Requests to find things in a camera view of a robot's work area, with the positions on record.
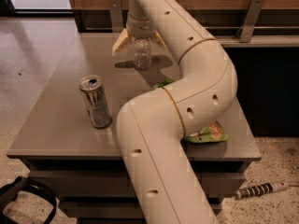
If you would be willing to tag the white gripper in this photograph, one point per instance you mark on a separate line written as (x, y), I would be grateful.
(140, 27)

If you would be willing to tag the clear plastic water bottle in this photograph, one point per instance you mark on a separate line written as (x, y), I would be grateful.
(142, 59)

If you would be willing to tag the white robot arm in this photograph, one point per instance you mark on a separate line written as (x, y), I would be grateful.
(151, 126)

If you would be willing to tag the silver drink can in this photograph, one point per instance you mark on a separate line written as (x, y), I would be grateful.
(93, 94)

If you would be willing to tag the green snack bag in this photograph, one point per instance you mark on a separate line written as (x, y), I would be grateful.
(208, 133)

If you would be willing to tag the grey drawer cabinet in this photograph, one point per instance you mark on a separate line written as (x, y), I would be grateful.
(84, 166)

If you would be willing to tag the white power strip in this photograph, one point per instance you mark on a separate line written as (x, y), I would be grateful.
(260, 190)

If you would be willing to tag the left metal bracket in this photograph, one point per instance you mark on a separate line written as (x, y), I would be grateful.
(115, 11)

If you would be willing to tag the metal bracket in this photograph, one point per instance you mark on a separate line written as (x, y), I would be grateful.
(115, 11)
(245, 32)

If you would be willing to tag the wooden wall counter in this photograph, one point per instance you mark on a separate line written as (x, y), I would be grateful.
(236, 23)

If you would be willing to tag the right metal bracket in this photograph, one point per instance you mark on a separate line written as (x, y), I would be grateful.
(245, 32)

